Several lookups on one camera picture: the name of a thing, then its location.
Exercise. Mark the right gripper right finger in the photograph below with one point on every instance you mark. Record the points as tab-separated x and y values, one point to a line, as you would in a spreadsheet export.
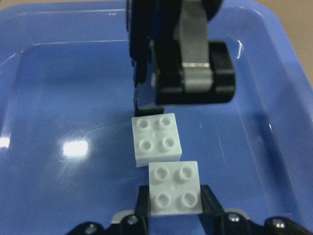
212	212

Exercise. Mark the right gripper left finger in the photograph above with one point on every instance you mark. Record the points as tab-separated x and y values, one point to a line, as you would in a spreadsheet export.
142	210

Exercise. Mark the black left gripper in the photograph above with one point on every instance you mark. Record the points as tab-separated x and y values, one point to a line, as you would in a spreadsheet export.
174	81

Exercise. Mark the white block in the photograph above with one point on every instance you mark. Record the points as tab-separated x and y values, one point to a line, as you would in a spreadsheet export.
174	188
156	139

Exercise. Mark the blue plastic tray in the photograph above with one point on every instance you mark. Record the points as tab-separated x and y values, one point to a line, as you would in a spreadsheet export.
66	104

